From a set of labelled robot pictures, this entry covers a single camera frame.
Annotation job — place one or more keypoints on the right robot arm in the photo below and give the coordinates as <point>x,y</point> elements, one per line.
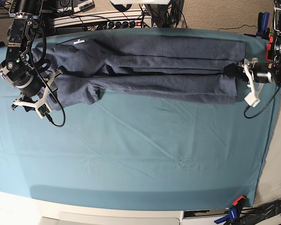
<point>19,68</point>

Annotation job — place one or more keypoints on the blue clamp top right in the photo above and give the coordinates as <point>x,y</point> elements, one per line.
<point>263,30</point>

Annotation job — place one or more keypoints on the orange black clamp top right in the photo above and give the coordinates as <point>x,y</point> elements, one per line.
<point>272,49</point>

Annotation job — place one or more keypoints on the blue-grey T-shirt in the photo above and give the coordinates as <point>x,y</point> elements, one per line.
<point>180,68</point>

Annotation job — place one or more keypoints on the white power strip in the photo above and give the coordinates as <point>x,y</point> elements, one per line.
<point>109,25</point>

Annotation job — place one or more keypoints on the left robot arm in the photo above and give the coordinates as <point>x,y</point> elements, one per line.
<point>277,32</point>

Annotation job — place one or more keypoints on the teal table cloth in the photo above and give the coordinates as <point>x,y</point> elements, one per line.
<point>129,152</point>

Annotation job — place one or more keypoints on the blue orange clamp bottom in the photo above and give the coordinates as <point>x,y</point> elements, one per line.
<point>233,213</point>

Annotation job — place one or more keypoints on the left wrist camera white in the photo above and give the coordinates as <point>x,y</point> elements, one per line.
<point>252,99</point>

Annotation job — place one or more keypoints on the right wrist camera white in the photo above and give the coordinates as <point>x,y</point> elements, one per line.
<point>43,110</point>

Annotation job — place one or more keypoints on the black plastic bag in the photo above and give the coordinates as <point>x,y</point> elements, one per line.
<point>261,213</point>

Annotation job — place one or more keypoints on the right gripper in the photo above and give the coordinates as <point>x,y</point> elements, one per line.
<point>39,90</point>

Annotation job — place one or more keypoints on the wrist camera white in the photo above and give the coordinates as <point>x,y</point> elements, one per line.
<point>43,110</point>
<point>252,99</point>

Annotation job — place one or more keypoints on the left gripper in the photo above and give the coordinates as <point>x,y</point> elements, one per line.
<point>255,73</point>

